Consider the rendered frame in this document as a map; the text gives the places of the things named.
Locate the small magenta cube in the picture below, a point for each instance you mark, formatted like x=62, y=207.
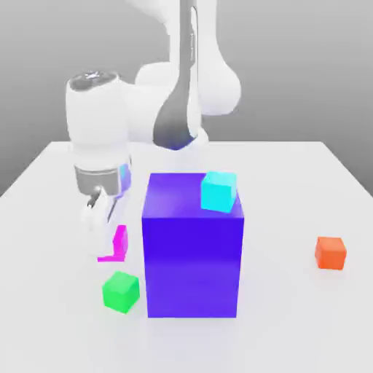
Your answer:
x=121, y=242

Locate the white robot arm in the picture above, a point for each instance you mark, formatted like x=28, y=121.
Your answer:
x=96, y=116

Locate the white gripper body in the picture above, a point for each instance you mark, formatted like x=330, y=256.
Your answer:
x=97, y=217

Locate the large blue box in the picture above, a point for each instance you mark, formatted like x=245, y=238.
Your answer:
x=192, y=268

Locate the small orange cube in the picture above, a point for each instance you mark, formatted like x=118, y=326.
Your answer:
x=330, y=253

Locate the small cyan cube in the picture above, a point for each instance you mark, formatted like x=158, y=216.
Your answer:
x=217, y=193

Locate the small green cube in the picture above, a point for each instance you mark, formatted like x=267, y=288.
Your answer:
x=119, y=293

